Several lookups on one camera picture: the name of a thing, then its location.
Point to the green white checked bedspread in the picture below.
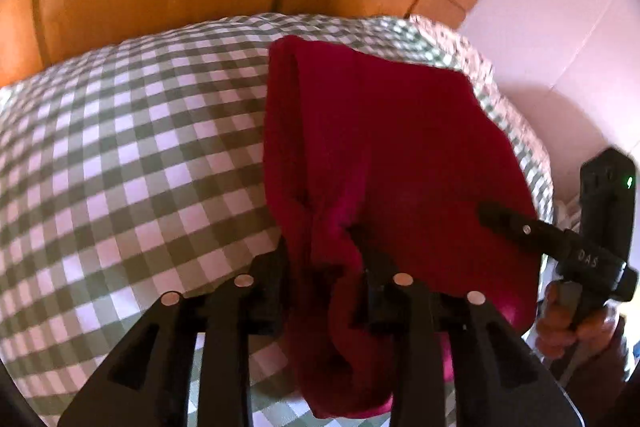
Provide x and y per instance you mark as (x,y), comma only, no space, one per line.
(133,170)

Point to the person's right hand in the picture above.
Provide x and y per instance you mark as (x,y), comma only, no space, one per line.
(555,334)

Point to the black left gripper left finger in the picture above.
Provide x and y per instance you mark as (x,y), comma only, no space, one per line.
(183,344)

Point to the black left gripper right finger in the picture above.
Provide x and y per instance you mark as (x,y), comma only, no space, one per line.
(442,341)

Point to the floral patterned pillow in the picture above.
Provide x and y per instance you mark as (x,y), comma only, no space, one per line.
(446,48)

